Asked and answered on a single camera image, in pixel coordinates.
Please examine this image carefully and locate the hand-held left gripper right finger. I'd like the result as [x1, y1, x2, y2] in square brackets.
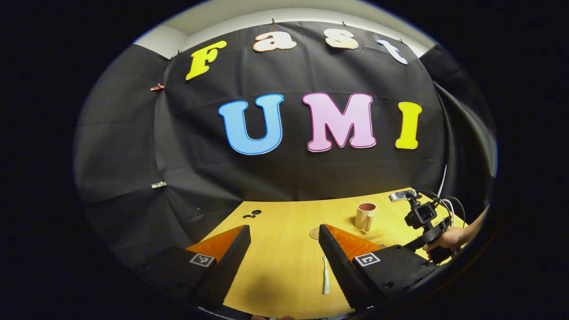
[318, 224, 445, 312]

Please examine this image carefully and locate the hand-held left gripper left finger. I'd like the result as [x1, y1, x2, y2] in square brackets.
[133, 224, 252, 312]

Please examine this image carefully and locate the beige cup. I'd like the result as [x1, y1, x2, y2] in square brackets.
[355, 202, 377, 232]

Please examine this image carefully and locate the wooden desktop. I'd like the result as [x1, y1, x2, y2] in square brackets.
[200, 187, 472, 320]

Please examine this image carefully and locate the black backdrop cloth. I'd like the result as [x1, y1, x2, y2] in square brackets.
[73, 20, 497, 285]

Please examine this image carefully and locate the black cable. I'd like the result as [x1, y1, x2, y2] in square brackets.
[418, 189, 466, 228]

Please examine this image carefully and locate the white cable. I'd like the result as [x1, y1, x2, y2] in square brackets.
[437, 164, 457, 215]

